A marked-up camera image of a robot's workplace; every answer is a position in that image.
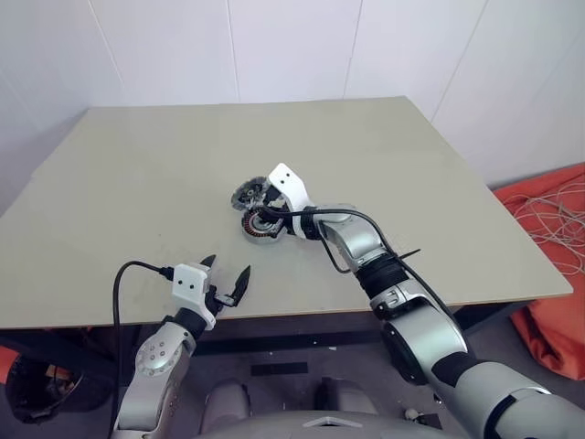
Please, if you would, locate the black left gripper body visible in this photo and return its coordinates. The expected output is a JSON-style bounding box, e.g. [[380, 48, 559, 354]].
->
[[204, 268, 236, 320]]

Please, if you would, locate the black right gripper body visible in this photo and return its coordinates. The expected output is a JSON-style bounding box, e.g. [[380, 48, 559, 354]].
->
[[261, 181, 295, 237]]

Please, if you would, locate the grey spoked rotor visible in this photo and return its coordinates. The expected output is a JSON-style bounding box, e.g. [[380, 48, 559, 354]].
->
[[229, 176, 271, 212]]

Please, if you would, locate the black floor tape strip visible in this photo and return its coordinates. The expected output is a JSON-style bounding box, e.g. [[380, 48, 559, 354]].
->
[[250, 361, 309, 378]]

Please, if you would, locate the dark rounded grey shape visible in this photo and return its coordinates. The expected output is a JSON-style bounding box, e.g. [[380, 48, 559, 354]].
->
[[314, 376, 381, 418], [199, 380, 253, 435]]

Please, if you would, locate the grey robot torso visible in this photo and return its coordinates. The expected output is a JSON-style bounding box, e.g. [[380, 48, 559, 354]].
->
[[191, 408, 445, 439]]

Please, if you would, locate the black waste bin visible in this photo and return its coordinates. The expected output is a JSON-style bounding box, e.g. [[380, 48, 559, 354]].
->
[[0, 343, 116, 423]]

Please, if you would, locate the orange cloth under table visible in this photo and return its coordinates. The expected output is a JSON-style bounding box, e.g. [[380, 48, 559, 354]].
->
[[0, 344, 20, 381]]

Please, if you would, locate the small black white floor fixture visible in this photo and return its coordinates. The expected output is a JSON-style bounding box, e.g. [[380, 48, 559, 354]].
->
[[403, 408, 441, 430]]

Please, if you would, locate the orange fabric bag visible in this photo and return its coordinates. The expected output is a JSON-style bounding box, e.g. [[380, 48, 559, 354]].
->
[[492, 163, 585, 381]]

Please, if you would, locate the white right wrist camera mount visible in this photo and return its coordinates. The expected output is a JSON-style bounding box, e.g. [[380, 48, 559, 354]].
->
[[266, 161, 317, 240]]

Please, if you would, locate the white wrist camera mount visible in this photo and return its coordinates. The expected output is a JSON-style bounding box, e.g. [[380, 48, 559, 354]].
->
[[171, 262, 218, 331], [266, 161, 317, 240]]

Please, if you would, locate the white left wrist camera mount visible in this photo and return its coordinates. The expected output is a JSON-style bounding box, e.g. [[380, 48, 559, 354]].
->
[[171, 262, 218, 331]]

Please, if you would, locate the black table frame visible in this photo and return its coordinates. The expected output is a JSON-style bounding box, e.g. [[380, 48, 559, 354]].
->
[[0, 299, 537, 359]]

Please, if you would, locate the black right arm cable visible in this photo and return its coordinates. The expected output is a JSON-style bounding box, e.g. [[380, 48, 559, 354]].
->
[[253, 206, 460, 321]]

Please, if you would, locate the tangled white cable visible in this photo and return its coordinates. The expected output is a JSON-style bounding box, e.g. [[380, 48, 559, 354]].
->
[[505, 170, 585, 276]]

